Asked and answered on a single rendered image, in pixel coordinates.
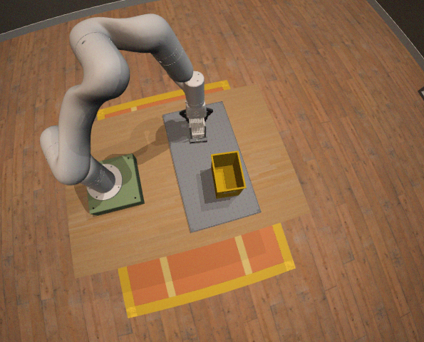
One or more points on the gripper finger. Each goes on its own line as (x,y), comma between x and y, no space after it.
(183,114)
(208,113)

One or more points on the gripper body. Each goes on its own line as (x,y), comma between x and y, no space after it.
(196,112)

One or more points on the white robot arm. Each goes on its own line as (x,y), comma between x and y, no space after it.
(96,43)

